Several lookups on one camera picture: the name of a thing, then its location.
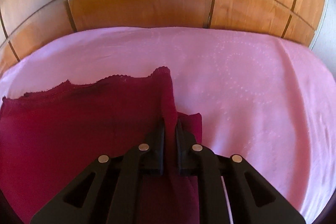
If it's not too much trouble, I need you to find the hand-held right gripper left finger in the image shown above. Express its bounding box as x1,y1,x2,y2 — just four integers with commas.
30,121,166,224

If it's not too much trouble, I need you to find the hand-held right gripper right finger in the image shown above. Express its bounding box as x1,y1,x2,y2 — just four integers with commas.
175,120,306,224

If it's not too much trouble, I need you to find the red long-sleeve shirt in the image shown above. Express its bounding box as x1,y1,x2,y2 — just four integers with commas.
0,67,202,224

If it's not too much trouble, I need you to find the pink bed sheet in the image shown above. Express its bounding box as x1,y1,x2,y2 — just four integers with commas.
0,26,334,224

